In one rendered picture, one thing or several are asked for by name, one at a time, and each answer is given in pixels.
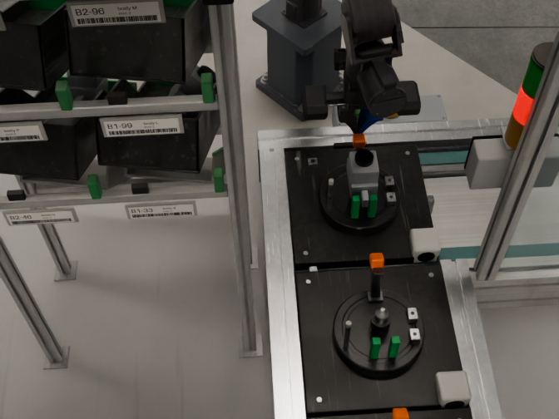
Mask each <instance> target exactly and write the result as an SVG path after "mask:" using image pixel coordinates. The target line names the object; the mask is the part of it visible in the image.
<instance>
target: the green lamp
mask: <svg viewBox="0 0 559 419"><path fill-rule="evenodd" d="M543 72H544V70H542V69H541V68H540V67H538V66H537V65H536V64H535V63H534V62H533V60H532V55H531V57H530V60H529V62H528V65H527V69H526V72H525V75H524V77H523V80H522V89H523V91H524V92H525V93H526V94H527V95H528V96H529V97H531V98H532V99H534V97H535V95H536V93H537V88H538V87H539V84H540V81H541V79H542V75H543Z"/></svg>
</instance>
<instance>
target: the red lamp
mask: <svg viewBox="0 0 559 419"><path fill-rule="evenodd" d="M532 103H533V99H532V98H531V97H529V96H528V95H527V94H526V93H525V92H524V91H523V89H522V85H521V87H520V90H519V92H518V95H517V99H516V102H515V105H514V107H513V111H512V112H513V115H514V118H515V119H516V120H517V121H518V122H519V123H520V124H522V125H523V126H524V125H525V123H526V120H527V117H528V114H529V111H530V109H531V107H532Z"/></svg>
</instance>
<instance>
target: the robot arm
mask: <svg viewBox="0 0 559 419"><path fill-rule="evenodd" d="M341 11H342V14H341V17H340V23H341V29H342V33H343V36H344V43H345V47H346V50H345V48H335V49H334V69H335V71H344V80H343V84H344V91H336V92H326V88H325V85H312V86H304V87H303V88H302V89H301V96H302V104H303V113H304V119H305V120H307V121H311V120H325V119H326V118H327V117H328V110H329V108H328V106H337V110H338V117H339V122H341V123H346V124H347V125H348V126H349V127H350V129H351V131H352V132H353V133H354V134H362V133H363V132H364V131H366V130H367V129H368V128H369V127H370V126H371V125H373V124H374V123H376V122H377V121H382V120H383V118H384V117H387V116H391V115H393V114H395V113H397V114H398V115H399V116H413V115H418V114H419V112H420V109H421V101H420V96H419V92H418V84H417V83H416V82H415V81H399V79H398V77H397V75H396V73H395V71H394V69H393V66H392V60H393V58H395V57H401V56H402V55H403V52H402V44H401V43H404V40H403V32H402V27H401V22H400V17H399V13H398V11H397V8H396V7H395V6H394V5H393V4H392V0H342V2H341ZM327 13H328V11H327V10H326V9H324V8H323V7H322V0H286V8H285V9H283V10H282V11H281V14H283V15H284V16H286V17H287V18H288V19H289V20H291V21H292V22H294V23H296V24H297V25H299V26H300V27H302V28H303V29H305V28H307V27H309V26H310V25H312V24H313V23H315V22H317V21H318V20H319V19H320V18H322V17H323V16H325V15H326V14H327ZM388 37H391V38H392V41H393V43H391V42H390V43H386V44H384V42H383V40H382V39H384V38H388ZM359 109H360V113H359V119H358V123H357V116H356V110H359Z"/></svg>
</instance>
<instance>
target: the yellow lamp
mask: <svg viewBox="0 0 559 419"><path fill-rule="evenodd" d="M523 128H524V126H523V125H522V124H520V123H519V122H518V121H517V120H516V119H515V118H514V115H513V112H512V114H511V117H510V120H509V122H508V125H507V129H506V132H505V136H504V137H505V141H506V143H507V144H508V145H509V146H510V147H511V148H512V149H514V150H516V148H517V144H518V141H519V140H520V137H521V134H522V130H523Z"/></svg>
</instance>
